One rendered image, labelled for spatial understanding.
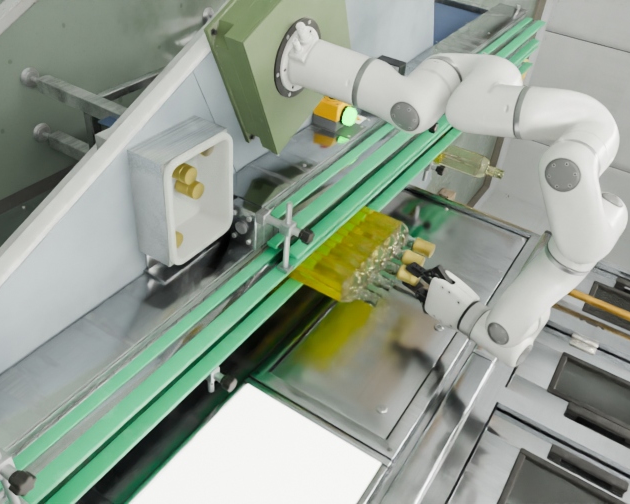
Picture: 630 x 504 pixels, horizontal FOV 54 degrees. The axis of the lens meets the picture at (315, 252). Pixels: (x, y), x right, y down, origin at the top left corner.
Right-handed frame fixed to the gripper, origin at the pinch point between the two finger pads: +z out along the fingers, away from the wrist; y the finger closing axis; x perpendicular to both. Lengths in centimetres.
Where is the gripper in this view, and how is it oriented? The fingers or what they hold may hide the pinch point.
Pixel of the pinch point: (414, 277)
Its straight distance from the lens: 138.2
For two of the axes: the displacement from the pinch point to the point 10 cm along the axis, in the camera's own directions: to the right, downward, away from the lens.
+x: -7.4, 3.6, -5.6
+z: -6.6, -5.1, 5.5
